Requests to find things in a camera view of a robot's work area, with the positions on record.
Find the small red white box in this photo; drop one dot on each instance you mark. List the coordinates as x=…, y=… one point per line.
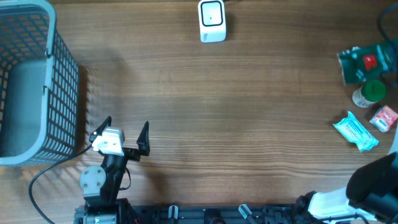
x=384, y=118

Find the green 3M glove package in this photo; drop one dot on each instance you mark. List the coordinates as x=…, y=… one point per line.
x=361, y=64

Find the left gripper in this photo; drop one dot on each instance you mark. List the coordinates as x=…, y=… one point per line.
x=142, y=143

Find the green lid jar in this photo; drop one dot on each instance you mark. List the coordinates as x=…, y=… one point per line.
x=370, y=93

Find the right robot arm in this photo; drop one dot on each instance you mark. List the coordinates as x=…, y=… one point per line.
x=371, y=194

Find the teal tissue pack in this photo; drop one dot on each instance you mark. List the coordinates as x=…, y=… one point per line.
x=354, y=132

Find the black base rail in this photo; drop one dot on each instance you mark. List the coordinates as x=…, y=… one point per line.
x=267, y=214

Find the white barcode scanner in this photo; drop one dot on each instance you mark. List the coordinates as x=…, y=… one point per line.
x=212, y=21

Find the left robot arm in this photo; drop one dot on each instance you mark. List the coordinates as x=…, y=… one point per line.
x=101, y=184

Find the grey plastic mesh basket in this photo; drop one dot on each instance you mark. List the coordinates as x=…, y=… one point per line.
x=39, y=86

